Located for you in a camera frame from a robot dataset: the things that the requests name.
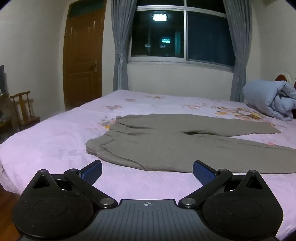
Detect grey pants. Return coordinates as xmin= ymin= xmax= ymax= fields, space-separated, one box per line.
xmin=85 ymin=113 xmax=296 ymax=174

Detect wooden headboard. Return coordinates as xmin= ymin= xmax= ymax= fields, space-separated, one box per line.
xmin=275 ymin=72 xmax=296 ymax=90

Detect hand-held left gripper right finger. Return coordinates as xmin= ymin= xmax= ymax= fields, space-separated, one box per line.
xmin=178 ymin=160 xmax=275 ymax=209

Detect light blue folded duvet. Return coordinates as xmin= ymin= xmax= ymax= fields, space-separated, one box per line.
xmin=242 ymin=80 xmax=296 ymax=122

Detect dark screen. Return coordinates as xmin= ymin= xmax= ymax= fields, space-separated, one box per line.
xmin=0 ymin=65 xmax=8 ymax=94

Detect wooden chair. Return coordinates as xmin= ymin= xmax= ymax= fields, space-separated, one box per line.
xmin=10 ymin=91 xmax=41 ymax=131

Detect grey curtain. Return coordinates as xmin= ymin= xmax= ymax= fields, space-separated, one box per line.
xmin=110 ymin=0 xmax=138 ymax=91
xmin=222 ymin=0 xmax=252 ymax=102

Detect wooden door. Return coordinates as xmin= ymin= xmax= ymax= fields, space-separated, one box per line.
xmin=63 ymin=0 xmax=107 ymax=111

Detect cluttered side table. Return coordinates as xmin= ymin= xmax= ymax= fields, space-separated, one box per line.
xmin=0 ymin=93 xmax=15 ymax=144

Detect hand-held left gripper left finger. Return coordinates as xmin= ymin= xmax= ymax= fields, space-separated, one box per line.
xmin=22 ymin=160 xmax=118 ymax=209

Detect white framed window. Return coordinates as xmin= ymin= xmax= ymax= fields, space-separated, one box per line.
xmin=131 ymin=0 xmax=236 ymax=70

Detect bed with pink floral sheet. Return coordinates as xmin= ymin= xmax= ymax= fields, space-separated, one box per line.
xmin=0 ymin=89 xmax=296 ymax=241

